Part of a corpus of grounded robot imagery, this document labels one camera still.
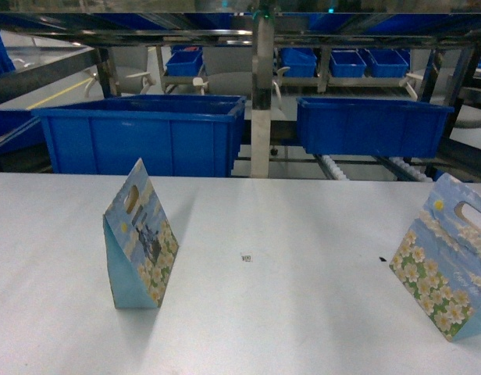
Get flower gift bag with figures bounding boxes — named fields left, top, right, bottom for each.
left=103, top=159, right=179, bottom=309

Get small qr marker sticker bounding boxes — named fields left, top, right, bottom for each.
left=240, top=252, right=253, bottom=263

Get large blue crate behind table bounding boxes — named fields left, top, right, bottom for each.
left=32, top=95, right=246, bottom=177

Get blue crate on roller rack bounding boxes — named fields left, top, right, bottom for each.
left=297, top=97, right=454, bottom=158

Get steel vertical rack post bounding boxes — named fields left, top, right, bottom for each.
left=251, top=10, right=274, bottom=178

